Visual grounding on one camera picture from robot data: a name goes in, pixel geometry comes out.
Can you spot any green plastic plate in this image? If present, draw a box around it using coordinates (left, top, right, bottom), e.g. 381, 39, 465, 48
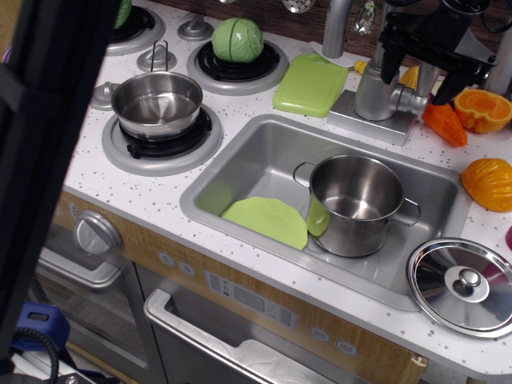
221, 197, 309, 250

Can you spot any back right stove burner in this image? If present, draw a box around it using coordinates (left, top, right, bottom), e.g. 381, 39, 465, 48
186, 41, 289, 96

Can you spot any silver faucet lever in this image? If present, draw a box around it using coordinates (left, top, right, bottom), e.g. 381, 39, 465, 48
390, 62, 440, 115

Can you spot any purple toy onion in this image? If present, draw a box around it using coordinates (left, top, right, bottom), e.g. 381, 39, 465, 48
2, 46, 12, 63

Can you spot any green toy cabbage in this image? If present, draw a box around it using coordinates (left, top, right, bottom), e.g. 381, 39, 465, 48
212, 18, 265, 63

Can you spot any black foreground post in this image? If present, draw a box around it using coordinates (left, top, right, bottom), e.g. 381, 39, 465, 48
1, 1, 120, 361

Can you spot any tall steel pot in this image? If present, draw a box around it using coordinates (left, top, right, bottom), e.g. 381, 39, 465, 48
292, 154, 422, 258

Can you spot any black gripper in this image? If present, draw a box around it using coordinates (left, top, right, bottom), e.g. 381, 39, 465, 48
379, 11, 499, 106

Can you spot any silver oven dial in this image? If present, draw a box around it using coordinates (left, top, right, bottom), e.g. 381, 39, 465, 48
73, 210, 122, 255

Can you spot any green toy lettuce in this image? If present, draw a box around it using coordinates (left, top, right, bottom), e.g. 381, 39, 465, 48
114, 0, 132, 30

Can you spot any blue clamp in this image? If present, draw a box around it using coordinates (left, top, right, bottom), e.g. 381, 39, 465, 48
11, 302, 70, 351

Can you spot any grey oven door handle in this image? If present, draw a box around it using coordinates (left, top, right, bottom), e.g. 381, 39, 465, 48
38, 246, 122, 294

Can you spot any grey dishwasher door handle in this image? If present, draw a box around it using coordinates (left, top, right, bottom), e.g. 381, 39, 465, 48
143, 288, 353, 384

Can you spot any silver faucet spout pipe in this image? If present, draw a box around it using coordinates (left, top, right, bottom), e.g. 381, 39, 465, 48
322, 0, 353, 58

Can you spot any grey stove knob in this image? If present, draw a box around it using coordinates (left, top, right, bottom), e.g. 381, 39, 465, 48
90, 82, 120, 111
136, 44, 177, 72
177, 15, 214, 42

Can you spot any orange toy pepper half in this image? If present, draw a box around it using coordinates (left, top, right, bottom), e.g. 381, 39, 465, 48
454, 89, 511, 134

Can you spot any black braided cable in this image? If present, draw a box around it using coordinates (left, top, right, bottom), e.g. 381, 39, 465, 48
13, 326, 61, 384

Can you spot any green cutting board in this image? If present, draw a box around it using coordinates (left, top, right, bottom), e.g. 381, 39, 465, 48
272, 54, 349, 118

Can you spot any orange toy carrot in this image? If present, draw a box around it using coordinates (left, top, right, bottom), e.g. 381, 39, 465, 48
422, 104, 468, 147

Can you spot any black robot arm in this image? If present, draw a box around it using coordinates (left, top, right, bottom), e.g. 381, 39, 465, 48
379, 1, 499, 105

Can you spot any small steel saucepan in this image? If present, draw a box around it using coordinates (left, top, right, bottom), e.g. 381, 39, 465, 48
111, 58, 203, 141

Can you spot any steel pot lid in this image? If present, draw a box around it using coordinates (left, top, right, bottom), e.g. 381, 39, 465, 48
406, 238, 511, 338

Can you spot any silver faucet body with base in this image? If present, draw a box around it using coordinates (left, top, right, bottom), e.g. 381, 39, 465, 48
327, 58, 418, 146

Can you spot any back left stove burner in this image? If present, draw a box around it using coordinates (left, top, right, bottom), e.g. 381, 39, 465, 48
106, 6, 165, 57

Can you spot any purple toy at edge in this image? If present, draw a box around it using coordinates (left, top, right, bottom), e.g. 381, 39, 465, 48
505, 227, 512, 249

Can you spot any front right stove burner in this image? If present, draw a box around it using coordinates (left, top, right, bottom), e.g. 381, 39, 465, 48
102, 106, 223, 177

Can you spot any grey sink basin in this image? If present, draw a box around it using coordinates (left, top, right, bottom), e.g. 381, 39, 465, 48
180, 114, 471, 311

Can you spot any stove burner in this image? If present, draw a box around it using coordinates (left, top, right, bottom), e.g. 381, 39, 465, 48
106, 6, 165, 57
186, 41, 289, 96
102, 106, 223, 177

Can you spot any yellow toy corn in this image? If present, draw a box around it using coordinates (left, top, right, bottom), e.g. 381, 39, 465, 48
399, 66, 420, 90

